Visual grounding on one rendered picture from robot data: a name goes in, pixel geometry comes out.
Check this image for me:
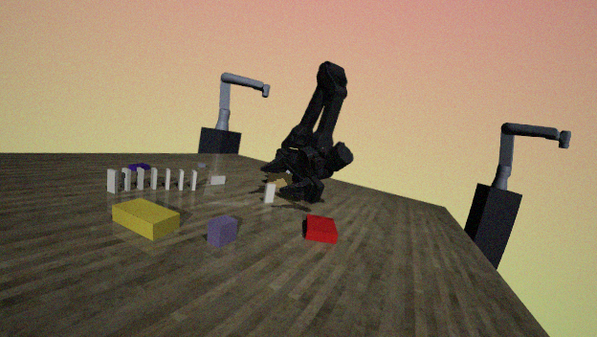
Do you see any red flat block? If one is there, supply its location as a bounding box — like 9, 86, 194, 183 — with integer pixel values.
305, 213, 338, 244

